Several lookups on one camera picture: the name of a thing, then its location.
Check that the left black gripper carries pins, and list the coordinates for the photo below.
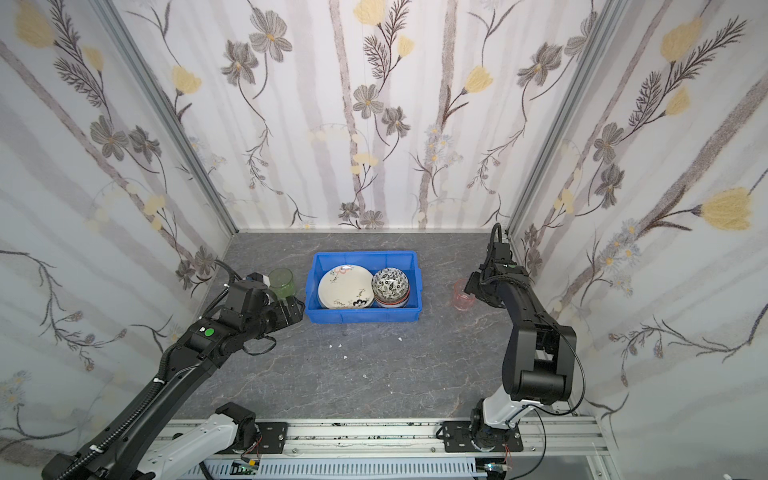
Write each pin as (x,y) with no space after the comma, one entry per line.
(288,310)

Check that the black mounting plate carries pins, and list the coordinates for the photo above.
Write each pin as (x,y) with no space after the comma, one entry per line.
(264,438)
(464,437)

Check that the pink glass cup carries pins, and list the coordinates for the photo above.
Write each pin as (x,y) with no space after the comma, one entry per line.
(461,300)

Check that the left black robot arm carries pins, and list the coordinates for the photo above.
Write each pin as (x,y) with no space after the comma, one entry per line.
(245,310)

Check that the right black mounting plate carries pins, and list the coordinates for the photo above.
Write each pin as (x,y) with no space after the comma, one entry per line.
(464,437)

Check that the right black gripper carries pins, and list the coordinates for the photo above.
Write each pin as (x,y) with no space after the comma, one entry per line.
(497,258)

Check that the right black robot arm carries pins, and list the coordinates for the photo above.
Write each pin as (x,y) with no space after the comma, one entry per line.
(540,358)

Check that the blue plastic bin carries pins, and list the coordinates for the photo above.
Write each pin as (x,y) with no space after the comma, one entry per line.
(372,261)

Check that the red patterned bottom bowl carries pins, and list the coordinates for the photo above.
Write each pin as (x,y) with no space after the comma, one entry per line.
(380,303)

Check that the cream plum blossom plate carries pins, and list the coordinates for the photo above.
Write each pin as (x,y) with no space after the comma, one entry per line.
(346,287)

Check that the green glass cup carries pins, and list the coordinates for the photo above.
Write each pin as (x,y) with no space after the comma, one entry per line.
(282,283)

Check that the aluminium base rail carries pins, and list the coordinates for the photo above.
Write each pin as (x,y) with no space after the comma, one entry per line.
(555,447)

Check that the white slotted cable duct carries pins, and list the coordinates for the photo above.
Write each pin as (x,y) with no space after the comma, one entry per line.
(371,468)

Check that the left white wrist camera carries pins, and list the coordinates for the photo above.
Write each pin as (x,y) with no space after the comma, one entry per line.
(261,279)

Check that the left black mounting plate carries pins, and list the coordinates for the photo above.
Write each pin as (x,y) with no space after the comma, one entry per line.
(264,438)

